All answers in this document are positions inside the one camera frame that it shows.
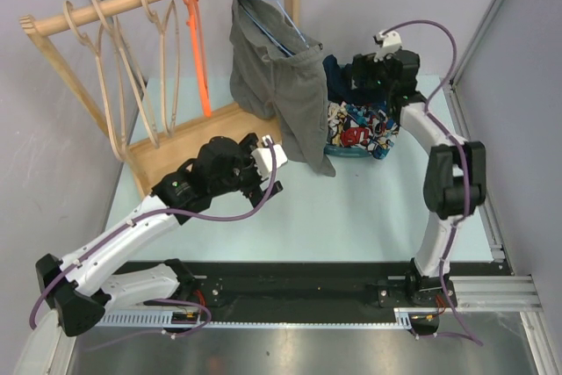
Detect wooden hanger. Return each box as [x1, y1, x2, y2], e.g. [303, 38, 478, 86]
[62, 0, 126, 162]
[91, 0, 159, 148]
[139, 0, 182, 137]

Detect wooden hanger middle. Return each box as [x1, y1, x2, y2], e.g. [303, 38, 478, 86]
[91, 0, 159, 148]

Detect wooden hanger right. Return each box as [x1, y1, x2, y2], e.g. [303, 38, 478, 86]
[139, 0, 182, 137]

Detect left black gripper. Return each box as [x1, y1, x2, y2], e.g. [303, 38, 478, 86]
[210, 134, 282, 207]

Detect teal plastic basket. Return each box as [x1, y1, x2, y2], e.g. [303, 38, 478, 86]
[323, 54, 399, 160]

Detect wooden clothes rack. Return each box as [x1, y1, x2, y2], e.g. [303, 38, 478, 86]
[19, 0, 300, 195]

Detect aluminium frame extrusion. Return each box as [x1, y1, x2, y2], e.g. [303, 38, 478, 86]
[438, 78, 544, 310]

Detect wooden hanger far left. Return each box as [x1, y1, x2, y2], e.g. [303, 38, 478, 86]
[62, 0, 126, 162]

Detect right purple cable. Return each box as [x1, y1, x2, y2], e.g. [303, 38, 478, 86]
[381, 19, 484, 346]

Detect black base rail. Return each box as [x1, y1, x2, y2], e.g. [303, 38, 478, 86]
[116, 260, 458, 328]

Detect navy blue shorts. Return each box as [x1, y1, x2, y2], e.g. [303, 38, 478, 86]
[322, 54, 386, 106]

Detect orange plastic hanger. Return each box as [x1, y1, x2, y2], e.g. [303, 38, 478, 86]
[183, 0, 213, 118]

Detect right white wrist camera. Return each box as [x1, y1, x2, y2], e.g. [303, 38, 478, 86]
[374, 31, 402, 61]

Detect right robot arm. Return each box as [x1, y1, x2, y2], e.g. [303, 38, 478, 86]
[350, 49, 486, 306]

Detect grey shorts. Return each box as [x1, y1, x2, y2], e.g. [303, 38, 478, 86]
[229, 0, 336, 177]

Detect white slotted cable duct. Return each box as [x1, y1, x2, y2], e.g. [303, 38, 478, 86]
[97, 307, 202, 328]

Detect purple cable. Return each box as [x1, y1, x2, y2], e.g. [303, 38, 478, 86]
[381, 19, 484, 346]
[28, 141, 280, 330]

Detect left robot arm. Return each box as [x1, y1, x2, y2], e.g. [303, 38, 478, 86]
[35, 133, 288, 337]

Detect blue wire hanger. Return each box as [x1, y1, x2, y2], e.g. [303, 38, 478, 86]
[237, 0, 322, 57]

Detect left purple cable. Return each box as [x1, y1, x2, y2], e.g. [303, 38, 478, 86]
[28, 141, 280, 330]

